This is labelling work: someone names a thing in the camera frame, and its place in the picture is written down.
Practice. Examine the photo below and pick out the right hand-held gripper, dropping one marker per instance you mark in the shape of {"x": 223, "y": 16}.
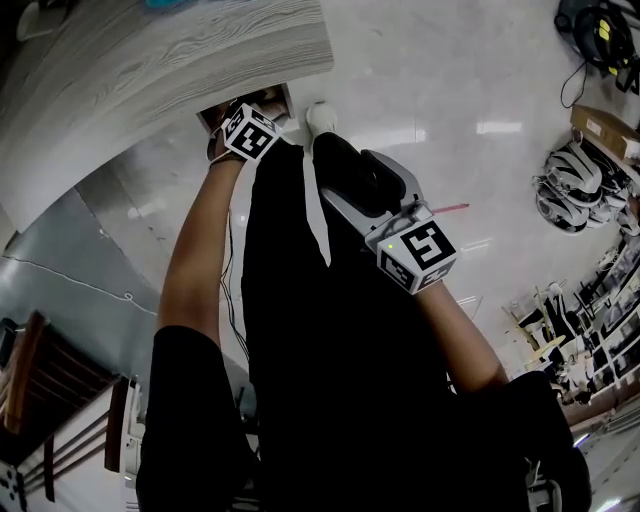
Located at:
{"x": 417, "y": 257}

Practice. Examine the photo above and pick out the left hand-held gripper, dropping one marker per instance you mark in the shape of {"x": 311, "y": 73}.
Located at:
{"x": 250, "y": 134}

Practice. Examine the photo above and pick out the wooden drawer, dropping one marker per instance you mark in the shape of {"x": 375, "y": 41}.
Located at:
{"x": 274, "y": 102}

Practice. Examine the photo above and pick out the person's left forearm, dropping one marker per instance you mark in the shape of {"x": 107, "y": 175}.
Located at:
{"x": 200, "y": 250}

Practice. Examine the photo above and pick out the person's right forearm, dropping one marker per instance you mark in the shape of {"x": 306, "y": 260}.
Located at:
{"x": 460, "y": 340}

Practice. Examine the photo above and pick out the red floor stick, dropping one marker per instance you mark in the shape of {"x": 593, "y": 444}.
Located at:
{"x": 452, "y": 206}

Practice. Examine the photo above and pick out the grey wooden desk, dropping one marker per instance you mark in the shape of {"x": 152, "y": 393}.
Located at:
{"x": 150, "y": 75}

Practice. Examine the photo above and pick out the person's black clothing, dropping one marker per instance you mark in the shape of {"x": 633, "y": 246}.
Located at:
{"x": 350, "y": 350}

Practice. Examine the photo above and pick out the pile of white headsets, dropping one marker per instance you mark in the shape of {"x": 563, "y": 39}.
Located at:
{"x": 580, "y": 195}

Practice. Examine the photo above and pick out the light wooden stool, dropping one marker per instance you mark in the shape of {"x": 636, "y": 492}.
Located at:
{"x": 542, "y": 345}

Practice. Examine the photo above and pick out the flat cardboard box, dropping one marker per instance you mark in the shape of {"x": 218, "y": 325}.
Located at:
{"x": 600, "y": 130}

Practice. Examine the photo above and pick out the black yellow vacuum cleaner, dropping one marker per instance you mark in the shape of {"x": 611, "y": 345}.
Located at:
{"x": 600, "y": 30}

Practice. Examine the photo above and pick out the dark wooden chair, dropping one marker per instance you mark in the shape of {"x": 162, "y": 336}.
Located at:
{"x": 50, "y": 380}

